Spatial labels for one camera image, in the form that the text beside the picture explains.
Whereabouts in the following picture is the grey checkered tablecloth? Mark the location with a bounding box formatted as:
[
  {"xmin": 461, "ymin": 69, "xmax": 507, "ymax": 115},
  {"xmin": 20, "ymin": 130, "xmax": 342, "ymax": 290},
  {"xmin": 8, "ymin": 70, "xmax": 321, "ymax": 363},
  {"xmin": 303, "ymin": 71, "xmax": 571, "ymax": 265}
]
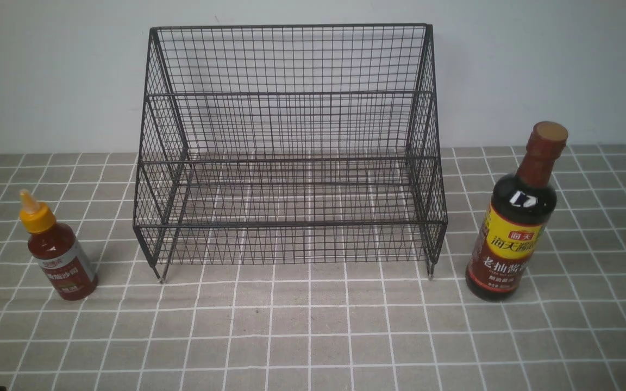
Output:
[{"xmin": 0, "ymin": 144, "xmax": 626, "ymax": 390}]

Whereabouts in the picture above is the dark soy sauce bottle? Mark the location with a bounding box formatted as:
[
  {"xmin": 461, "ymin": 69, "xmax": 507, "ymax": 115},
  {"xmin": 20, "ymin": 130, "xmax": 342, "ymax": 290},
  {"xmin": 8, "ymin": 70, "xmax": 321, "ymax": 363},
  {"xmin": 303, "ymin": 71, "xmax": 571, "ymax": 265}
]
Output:
[{"xmin": 465, "ymin": 121, "xmax": 568, "ymax": 301}]

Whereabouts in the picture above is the black wire mesh shelf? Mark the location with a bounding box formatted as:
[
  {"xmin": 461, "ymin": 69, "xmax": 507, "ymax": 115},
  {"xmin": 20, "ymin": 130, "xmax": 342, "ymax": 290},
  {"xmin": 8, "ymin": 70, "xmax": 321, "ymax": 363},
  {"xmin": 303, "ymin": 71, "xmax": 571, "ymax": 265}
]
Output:
[{"xmin": 133, "ymin": 23, "xmax": 448, "ymax": 282}]

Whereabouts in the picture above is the red sauce bottle yellow cap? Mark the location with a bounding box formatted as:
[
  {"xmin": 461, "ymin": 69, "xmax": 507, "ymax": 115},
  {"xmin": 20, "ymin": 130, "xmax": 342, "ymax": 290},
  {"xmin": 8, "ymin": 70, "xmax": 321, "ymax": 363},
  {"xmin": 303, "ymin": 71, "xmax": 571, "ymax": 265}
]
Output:
[{"xmin": 19, "ymin": 189, "xmax": 98, "ymax": 300}]

